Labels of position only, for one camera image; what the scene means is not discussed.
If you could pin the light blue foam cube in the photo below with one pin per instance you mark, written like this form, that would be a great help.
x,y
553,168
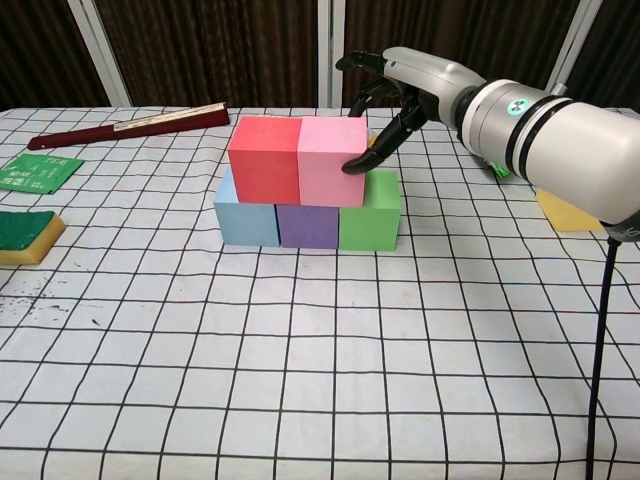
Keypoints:
x,y
247,225

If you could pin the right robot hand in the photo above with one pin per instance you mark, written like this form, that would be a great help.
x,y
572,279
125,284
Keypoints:
x,y
430,80

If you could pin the green foam cube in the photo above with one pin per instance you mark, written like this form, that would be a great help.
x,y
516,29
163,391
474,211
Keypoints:
x,y
370,227

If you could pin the dark brown partition panel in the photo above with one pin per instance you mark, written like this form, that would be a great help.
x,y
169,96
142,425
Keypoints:
x,y
40,50
215,50
615,50
475,30

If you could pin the dark red folded fan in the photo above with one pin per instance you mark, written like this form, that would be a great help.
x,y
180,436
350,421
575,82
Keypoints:
x,y
130,127

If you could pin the green orange snack bag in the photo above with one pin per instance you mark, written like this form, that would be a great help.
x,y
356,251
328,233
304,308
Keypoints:
x,y
499,171

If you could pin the purple foam cube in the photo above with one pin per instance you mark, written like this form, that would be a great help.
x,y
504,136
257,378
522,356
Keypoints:
x,y
309,226

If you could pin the green yellow sponge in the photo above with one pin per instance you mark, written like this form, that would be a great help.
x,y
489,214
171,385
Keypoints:
x,y
25,235

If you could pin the white checkered tablecloth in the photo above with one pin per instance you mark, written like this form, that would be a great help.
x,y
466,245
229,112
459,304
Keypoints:
x,y
320,360

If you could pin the red foam cube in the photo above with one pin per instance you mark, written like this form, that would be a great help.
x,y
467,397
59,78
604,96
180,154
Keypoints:
x,y
265,160

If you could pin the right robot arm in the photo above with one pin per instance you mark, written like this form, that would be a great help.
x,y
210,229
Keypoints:
x,y
565,150

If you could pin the yellow foam cube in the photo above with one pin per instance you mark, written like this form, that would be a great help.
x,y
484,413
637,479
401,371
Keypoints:
x,y
565,217

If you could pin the pink foam cube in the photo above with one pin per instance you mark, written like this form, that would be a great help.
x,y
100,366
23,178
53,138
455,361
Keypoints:
x,y
330,165

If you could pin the grey partition post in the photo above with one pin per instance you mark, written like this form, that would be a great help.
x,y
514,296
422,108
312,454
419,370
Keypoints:
x,y
330,50
101,55
571,45

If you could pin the green sachet packet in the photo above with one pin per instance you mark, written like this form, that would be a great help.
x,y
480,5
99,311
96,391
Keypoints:
x,y
37,172

